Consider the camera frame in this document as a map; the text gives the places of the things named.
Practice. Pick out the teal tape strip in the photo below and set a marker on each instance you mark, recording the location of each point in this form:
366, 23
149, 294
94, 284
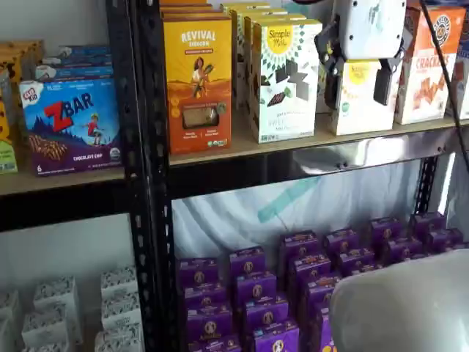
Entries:
289, 199

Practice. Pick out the orange white crackers box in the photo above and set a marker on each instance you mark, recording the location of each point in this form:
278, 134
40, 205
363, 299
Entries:
421, 88

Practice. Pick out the white and blue box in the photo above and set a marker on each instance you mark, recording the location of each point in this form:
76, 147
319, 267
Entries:
462, 84

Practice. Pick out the Simple Mills chocolate mint box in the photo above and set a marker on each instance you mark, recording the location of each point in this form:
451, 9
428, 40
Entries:
256, 11
289, 88
271, 17
245, 5

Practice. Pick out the black metal shelf rack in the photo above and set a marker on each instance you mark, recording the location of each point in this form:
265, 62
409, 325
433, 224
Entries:
227, 172
121, 110

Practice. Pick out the yellow brown spotted box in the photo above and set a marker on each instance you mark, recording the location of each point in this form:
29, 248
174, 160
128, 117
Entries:
18, 49

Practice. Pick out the purple blue ZBar box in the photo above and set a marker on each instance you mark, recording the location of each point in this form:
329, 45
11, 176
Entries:
73, 124

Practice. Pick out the orange Revival cracker box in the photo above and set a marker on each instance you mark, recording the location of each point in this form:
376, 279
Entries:
190, 14
187, 7
199, 84

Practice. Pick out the small white yellow Simple Mills box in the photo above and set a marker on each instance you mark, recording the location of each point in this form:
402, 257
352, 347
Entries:
357, 110

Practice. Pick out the purple Annie's box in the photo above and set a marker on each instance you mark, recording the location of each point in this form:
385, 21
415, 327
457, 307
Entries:
340, 242
384, 231
247, 262
318, 308
298, 245
267, 313
427, 223
198, 273
325, 337
205, 297
256, 287
445, 240
311, 267
401, 249
276, 339
355, 261
216, 344
320, 287
209, 324

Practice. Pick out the yellow and green box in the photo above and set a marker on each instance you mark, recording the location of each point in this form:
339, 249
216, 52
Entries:
6, 154

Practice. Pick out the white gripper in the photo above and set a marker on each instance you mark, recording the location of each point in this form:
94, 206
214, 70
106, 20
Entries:
370, 25

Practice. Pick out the white patterned box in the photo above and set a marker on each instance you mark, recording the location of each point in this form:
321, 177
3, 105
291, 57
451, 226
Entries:
9, 304
44, 347
118, 282
121, 309
119, 339
55, 293
51, 324

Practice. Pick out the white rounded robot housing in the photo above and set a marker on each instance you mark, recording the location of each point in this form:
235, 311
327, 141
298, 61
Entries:
406, 304

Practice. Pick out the flat blue snack box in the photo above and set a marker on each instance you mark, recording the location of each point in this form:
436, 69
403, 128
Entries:
80, 72
82, 55

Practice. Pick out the wooden shelf board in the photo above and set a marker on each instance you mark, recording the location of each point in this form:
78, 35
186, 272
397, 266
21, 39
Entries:
55, 181
242, 139

